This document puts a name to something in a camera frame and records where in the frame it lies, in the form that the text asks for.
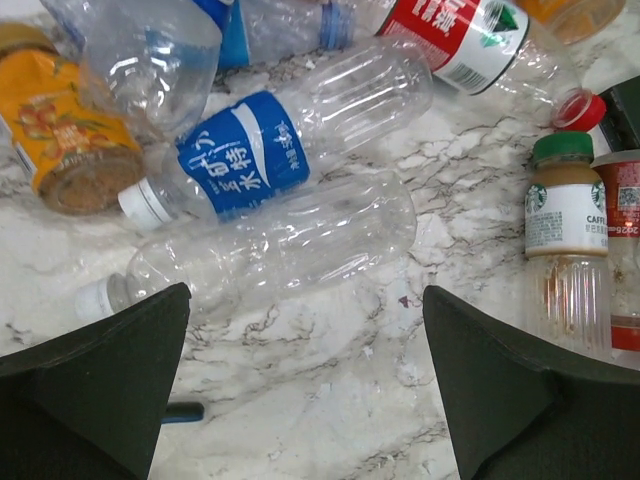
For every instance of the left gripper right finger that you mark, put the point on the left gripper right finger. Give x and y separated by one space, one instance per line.
519 407

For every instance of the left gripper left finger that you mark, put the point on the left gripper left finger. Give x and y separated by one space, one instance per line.
89 404

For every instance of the starbucks coffee bottle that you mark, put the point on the starbucks coffee bottle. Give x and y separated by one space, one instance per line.
567 289

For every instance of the small orange juice bottle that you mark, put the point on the small orange juice bottle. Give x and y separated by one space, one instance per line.
77 158

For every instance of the red label cola bottle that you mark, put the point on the red label cola bottle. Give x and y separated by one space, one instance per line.
620 174

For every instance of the clear crushed long bottle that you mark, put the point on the clear crushed long bottle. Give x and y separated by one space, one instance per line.
295 243

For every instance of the right black foam pad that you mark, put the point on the right black foam pad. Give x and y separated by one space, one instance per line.
620 125

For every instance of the blue label water bottle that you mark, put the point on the blue label water bottle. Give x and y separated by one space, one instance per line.
270 142

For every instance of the pepsi bottle centre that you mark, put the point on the pepsi bottle centre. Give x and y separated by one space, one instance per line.
151 62

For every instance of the nongfu red label bottle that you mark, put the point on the nongfu red label bottle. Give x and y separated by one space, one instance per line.
492 51

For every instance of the orange juice bottle right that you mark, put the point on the orange juice bottle right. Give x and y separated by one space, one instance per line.
572 21

